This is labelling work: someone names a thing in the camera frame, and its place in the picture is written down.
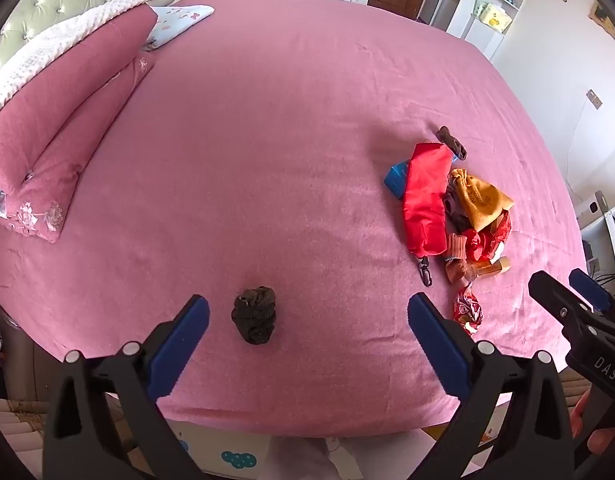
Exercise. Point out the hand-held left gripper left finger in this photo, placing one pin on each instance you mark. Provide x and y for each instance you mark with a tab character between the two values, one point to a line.
187	340

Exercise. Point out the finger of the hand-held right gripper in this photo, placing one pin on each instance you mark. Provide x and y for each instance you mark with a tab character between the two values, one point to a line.
590	290
555	295

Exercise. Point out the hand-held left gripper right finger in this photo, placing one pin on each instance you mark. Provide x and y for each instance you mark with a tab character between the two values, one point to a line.
435	345

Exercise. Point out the dark brown sock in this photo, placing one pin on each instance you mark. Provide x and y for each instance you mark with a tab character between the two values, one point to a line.
255	315

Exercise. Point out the person's right hand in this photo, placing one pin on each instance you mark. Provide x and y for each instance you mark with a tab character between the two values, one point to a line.
581	412

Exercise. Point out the red and white wrapper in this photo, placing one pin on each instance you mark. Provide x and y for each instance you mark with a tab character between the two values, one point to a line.
467	310

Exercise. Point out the red crumpled wrapper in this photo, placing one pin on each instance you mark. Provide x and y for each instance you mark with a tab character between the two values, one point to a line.
487	240

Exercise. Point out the brown striped wrapper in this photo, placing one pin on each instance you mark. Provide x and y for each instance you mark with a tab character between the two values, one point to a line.
457	255

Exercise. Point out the dark purple cloth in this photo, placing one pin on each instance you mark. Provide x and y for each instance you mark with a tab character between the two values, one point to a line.
455	207

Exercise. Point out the red pouch with clasp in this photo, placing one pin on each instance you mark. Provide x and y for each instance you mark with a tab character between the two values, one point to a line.
427	200

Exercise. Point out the blue packet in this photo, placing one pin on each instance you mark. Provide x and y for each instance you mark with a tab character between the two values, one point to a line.
397	177

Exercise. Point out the pink embroidered pillow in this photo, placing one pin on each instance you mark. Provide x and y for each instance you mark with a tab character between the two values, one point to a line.
62	195

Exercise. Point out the pink bed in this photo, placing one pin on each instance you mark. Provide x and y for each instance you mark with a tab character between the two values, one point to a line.
262	160

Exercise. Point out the pink folded quilt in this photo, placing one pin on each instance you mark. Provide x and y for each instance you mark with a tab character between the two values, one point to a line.
52	110

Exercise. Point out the green and white box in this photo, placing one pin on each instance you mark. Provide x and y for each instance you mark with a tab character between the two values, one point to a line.
496	18

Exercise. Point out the light blue printed pillow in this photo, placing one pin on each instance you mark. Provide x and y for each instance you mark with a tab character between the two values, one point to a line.
180	20

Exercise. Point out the white fluffy blanket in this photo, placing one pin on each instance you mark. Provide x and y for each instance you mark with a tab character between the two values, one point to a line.
47	45

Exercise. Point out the beige padded bed frame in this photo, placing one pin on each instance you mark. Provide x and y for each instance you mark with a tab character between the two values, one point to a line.
17	410

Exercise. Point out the wall switch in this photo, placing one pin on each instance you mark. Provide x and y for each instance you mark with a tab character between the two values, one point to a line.
594	99

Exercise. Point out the white wall shelf unit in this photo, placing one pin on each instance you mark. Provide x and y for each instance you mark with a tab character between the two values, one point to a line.
480	42

